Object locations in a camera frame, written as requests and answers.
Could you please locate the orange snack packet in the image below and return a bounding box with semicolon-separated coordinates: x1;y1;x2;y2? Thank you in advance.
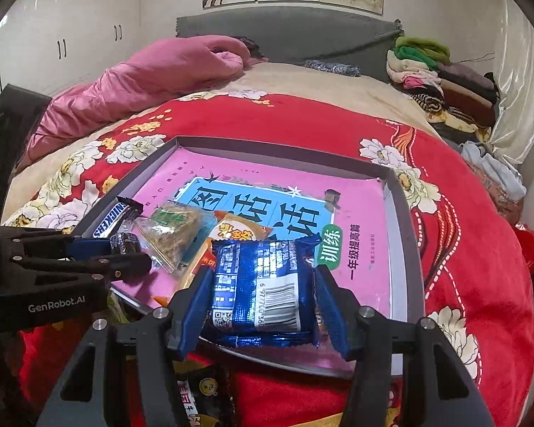
202;211;277;254

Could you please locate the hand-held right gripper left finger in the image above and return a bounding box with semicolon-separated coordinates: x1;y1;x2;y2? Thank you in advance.
36;266;214;427

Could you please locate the beige bed sheet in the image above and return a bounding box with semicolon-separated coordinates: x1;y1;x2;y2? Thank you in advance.
0;62;441;232

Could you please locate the pink quilt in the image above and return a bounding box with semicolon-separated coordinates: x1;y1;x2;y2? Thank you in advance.
27;36;250;165

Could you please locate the light blue cloth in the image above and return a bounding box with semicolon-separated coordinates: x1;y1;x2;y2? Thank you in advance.
460;141;527;201

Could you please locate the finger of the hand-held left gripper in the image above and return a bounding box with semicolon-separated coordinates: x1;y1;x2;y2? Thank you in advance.
11;251;153;284
0;227;117;259

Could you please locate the grey cardboard box tray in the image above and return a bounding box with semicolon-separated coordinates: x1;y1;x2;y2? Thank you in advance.
73;136;425;381

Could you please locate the dark patterned pillow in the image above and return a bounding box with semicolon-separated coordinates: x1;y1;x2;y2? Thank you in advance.
303;59;362;78

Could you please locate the red plastic bag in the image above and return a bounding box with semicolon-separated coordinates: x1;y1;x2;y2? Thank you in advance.
514;222;534;276

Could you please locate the white wardrobe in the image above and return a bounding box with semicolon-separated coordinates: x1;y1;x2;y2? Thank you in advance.
0;0;143;112

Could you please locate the blue foil snack packet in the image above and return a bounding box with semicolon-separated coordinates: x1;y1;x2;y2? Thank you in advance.
200;236;323;350

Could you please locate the red floral blanket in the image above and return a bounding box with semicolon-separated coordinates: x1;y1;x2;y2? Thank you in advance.
2;93;534;427

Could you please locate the cream satin curtain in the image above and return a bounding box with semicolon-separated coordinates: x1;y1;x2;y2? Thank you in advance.
489;0;534;165

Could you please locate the small dark candy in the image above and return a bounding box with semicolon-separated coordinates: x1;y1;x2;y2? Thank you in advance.
110;231;141;255

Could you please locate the grey headboard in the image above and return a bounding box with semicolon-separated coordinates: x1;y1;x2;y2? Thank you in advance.
176;6;403;69

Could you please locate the pink and blue book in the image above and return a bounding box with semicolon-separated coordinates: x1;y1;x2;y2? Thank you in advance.
111;148;392;365

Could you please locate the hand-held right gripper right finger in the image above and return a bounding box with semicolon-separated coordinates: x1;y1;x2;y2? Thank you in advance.
314;264;497;427

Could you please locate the pile of folded clothes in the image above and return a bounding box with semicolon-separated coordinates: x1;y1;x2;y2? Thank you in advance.
386;36;501;136

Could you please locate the dark cloth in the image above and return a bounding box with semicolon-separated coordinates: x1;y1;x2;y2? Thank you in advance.
238;37;270;65

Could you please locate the clear green-label pastry packet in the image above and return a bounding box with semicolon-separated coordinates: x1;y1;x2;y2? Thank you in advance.
133;201;216;273

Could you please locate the brown chocolate bar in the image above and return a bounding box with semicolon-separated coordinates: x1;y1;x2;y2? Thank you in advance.
90;196;144;238

